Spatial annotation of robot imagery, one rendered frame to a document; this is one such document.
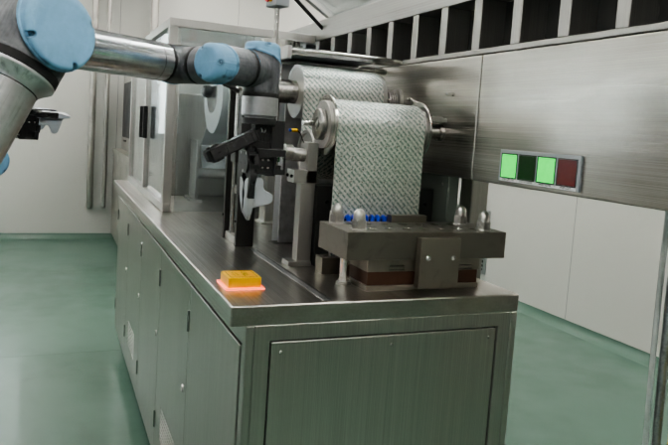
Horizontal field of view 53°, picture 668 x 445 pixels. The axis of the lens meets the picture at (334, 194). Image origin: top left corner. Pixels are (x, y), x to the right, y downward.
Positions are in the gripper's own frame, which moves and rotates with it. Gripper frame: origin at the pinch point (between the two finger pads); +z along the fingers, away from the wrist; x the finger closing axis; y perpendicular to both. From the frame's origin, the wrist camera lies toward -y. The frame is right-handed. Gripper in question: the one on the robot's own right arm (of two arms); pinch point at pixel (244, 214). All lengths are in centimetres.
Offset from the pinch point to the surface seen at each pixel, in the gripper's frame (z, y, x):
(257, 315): 17.1, -0.8, -16.0
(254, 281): 13.7, 2.0, -3.5
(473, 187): -5, 73, 23
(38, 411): 105, -40, 156
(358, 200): -2.3, 30.6, 9.7
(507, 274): 83, 289, 277
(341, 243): 5.2, 19.5, -7.0
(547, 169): -14, 55, -26
